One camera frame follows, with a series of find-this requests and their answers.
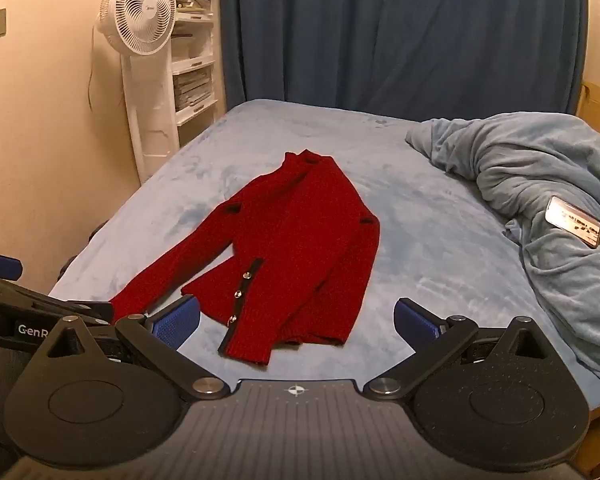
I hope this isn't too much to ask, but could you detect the white fan power cord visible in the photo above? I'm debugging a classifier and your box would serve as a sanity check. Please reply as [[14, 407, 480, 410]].
[[86, 24, 100, 107]]

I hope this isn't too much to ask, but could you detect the white standing fan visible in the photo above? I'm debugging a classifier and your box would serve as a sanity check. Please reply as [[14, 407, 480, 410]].
[[92, 0, 181, 183]]

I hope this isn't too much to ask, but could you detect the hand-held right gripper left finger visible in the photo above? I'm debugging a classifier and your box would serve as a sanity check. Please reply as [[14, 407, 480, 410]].
[[27, 294, 231, 402]]

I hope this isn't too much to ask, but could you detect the white shelf unit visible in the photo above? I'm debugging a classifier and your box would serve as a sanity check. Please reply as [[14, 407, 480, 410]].
[[170, 0, 227, 128]]

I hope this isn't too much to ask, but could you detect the red knit sweater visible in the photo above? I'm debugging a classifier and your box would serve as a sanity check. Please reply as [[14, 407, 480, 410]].
[[109, 149, 381, 366]]

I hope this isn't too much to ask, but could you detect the dark blue curtain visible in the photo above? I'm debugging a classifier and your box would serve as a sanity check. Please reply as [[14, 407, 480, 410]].
[[219, 0, 589, 123]]

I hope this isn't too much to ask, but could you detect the wooden bed frame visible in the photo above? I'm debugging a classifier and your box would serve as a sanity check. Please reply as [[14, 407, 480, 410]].
[[576, 80, 600, 148]]

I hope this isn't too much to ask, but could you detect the grey-blue fleece blanket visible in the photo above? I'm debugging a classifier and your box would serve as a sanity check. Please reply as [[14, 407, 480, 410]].
[[405, 112, 600, 391]]

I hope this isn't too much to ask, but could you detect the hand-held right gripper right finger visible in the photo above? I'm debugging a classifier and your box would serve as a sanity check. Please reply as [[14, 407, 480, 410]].
[[362, 297, 556, 402]]

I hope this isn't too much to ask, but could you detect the bed with light blue sheet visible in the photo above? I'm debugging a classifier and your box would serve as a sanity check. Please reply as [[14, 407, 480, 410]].
[[47, 99, 600, 411]]

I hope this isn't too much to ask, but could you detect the smartphone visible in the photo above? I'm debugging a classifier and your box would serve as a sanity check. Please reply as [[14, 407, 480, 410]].
[[545, 196, 600, 250]]

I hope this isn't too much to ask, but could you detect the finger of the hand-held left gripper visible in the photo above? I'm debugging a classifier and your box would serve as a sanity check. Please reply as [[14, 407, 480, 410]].
[[0, 272, 115, 325], [0, 249, 23, 282]]

